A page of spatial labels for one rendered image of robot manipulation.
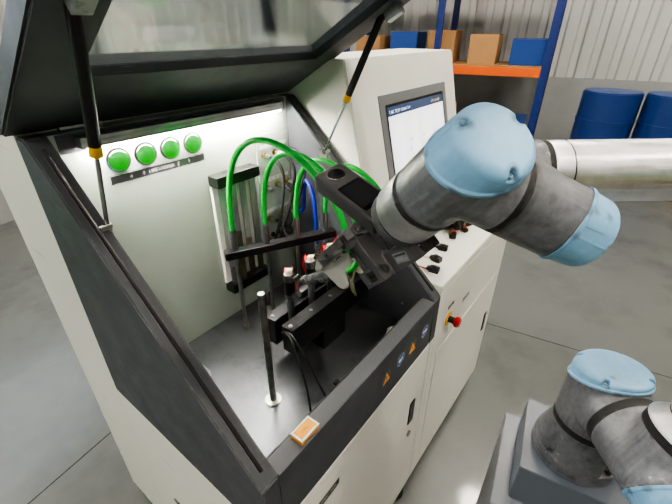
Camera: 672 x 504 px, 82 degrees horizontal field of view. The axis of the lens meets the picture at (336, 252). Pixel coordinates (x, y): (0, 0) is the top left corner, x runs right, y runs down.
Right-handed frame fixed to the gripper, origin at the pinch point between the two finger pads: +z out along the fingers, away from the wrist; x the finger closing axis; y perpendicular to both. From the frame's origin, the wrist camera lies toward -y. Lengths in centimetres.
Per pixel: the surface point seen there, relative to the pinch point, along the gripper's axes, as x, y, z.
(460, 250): 61, 20, 47
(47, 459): -92, -7, 163
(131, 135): -11, -45, 22
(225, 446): -28.8, 15.4, 19.8
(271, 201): 19, -28, 55
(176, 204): -8, -35, 40
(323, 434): -13.6, 26.7, 24.8
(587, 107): 453, 13, 194
